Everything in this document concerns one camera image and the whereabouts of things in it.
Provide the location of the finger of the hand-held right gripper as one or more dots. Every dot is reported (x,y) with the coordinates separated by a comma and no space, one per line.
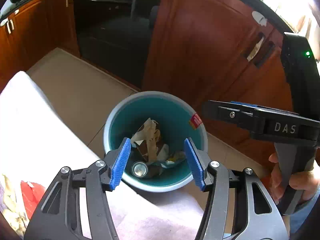
(225,112)

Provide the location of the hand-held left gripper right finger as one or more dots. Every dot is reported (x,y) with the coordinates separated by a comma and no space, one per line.
(195,165)

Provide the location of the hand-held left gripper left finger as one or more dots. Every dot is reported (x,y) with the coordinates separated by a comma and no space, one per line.
(121,165)

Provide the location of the yellow wrapper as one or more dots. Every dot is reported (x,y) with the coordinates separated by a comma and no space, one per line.
(176,158)

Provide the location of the green foil wrapper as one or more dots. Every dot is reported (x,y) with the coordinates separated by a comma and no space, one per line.
(162,164)

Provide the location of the cream printed wrapper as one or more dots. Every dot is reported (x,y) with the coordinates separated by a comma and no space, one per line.
(147,132)

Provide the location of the blue-grey plastic bin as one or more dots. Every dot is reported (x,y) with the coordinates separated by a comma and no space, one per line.
(155,105)

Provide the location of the red plastic snack packet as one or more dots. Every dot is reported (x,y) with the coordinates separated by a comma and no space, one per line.
(32,195)

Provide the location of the person's right forearm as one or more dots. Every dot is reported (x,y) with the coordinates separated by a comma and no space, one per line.
(305,212)

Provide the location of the person's right hand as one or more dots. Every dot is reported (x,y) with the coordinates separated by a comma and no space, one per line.
(308,181)

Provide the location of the red-brown panel cabinet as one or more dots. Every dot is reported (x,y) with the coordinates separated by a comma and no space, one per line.
(200,42)

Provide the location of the white cabinet sticker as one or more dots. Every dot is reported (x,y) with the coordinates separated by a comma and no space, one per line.
(258,18)

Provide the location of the built-in black oven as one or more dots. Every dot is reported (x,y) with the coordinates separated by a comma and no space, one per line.
(112,42)

